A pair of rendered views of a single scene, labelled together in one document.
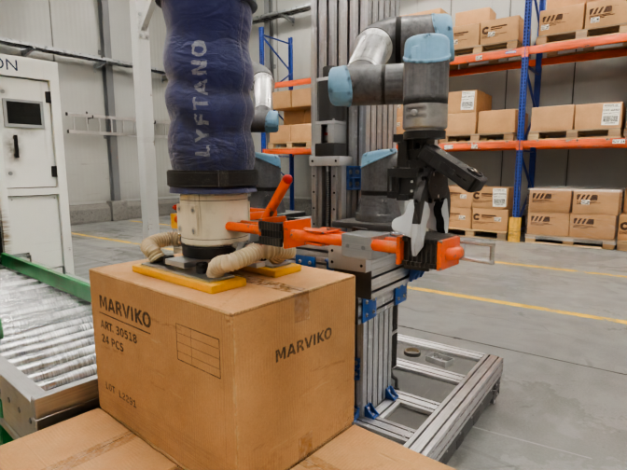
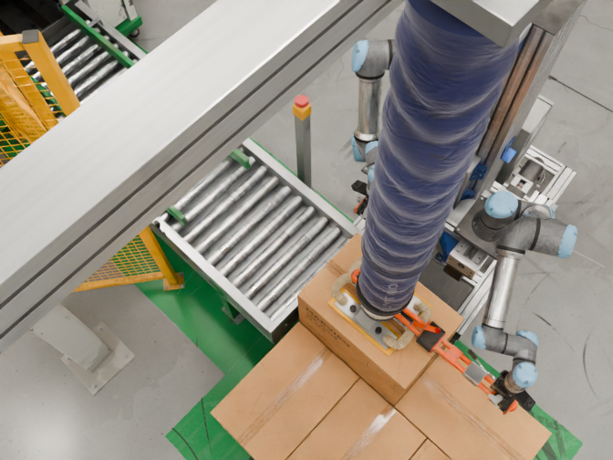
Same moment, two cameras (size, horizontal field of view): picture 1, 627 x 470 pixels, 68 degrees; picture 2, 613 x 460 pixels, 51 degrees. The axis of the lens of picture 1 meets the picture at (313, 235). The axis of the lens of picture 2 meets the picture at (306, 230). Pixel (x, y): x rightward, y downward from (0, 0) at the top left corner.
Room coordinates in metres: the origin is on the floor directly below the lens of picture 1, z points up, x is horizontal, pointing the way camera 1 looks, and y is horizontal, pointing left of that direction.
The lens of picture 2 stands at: (0.32, 0.49, 3.58)
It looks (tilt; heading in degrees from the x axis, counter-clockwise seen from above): 65 degrees down; 4
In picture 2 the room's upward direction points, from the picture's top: 2 degrees counter-clockwise
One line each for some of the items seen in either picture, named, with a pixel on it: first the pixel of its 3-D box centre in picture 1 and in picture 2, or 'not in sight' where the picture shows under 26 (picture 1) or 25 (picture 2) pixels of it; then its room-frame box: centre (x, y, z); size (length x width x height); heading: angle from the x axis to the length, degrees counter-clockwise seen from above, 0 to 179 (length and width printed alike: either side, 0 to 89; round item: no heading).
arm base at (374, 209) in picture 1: (378, 205); (492, 221); (1.53, -0.22, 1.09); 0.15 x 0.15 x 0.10
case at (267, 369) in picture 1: (219, 344); (376, 319); (1.19, 0.25, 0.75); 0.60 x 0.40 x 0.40; 50
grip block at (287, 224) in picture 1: (285, 231); (431, 337); (1.02, 0.06, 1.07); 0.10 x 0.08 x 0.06; 139
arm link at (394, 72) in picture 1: (415, 83); (521, 347); (0.91, -0.20, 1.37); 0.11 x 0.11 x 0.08; 77
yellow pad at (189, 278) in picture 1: (185, 269); (365, 319); (1.11, 0.32, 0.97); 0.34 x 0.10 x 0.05; 49
